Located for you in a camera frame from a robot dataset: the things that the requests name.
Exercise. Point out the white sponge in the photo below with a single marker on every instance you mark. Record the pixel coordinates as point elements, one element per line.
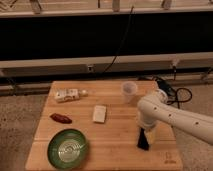
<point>99,114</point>

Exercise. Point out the green glass plate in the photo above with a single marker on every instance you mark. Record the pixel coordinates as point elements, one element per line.
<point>67,149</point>

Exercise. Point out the white small bottle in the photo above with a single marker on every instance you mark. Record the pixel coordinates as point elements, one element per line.
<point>64,95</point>

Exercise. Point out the wooden board table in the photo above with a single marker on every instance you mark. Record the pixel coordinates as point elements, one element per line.
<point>112,144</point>

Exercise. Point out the black eraser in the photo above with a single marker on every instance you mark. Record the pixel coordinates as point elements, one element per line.
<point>142,141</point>

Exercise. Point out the clear plastic cup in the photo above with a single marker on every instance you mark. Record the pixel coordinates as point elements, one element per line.
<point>129,90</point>

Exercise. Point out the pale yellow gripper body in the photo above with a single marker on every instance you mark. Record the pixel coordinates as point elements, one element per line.
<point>151,135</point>

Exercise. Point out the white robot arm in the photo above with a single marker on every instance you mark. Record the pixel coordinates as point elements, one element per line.
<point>153,107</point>

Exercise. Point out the red chili pepper toy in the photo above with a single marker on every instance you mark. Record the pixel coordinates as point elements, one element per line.
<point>61,118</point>

